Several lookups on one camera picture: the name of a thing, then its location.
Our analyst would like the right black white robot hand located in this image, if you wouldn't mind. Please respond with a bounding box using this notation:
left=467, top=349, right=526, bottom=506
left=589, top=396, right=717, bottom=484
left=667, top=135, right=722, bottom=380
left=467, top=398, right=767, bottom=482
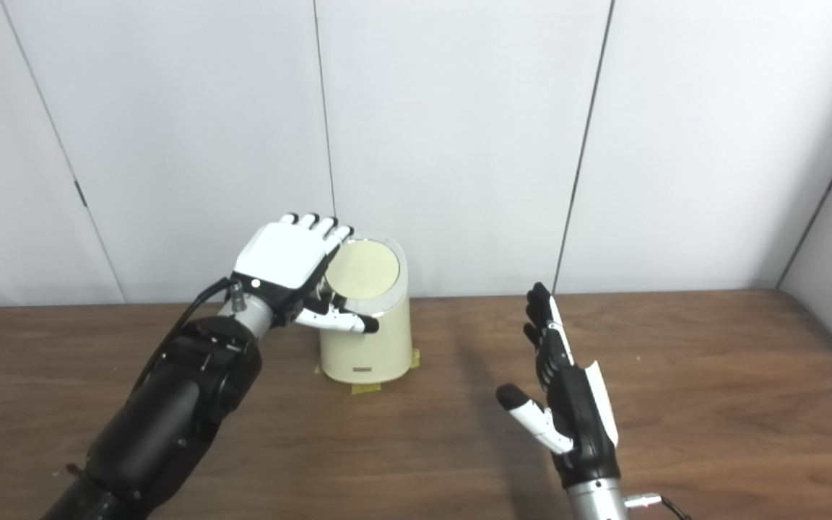
left=496, top=282, right=620, bottom=489

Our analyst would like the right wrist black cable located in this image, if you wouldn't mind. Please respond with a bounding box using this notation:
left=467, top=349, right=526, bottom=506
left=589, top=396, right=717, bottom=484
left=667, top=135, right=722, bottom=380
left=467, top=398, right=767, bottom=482
left=624, top=493, right=693, bottom=520

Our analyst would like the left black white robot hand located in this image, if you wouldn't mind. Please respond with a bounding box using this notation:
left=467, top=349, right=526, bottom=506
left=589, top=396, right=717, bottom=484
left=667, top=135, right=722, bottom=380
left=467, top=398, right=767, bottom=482
left=231, top=212, right=381, bottom=335

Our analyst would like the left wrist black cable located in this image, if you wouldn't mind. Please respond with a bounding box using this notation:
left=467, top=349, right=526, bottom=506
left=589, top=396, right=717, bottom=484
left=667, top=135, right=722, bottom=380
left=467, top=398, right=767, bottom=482
left=131, top=277, right=247, bottom=394

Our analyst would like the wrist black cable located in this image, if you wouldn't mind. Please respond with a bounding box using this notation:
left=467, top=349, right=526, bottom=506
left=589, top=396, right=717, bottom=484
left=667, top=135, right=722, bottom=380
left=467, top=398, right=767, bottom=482
left=624, top=493, right=693, bottom=520
left=131, top=277, right=247, bottom=394

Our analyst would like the cream round bin lid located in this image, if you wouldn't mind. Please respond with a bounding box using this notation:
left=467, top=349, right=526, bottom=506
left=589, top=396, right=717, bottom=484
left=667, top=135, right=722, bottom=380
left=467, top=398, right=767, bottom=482
left=325, top=239, right=401, bottom=300

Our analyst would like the cream-colored bin body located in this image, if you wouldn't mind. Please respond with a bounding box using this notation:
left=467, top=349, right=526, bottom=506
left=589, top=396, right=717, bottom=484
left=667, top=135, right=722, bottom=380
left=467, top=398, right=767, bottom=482
left=318, top=233, right=413, bottom=384

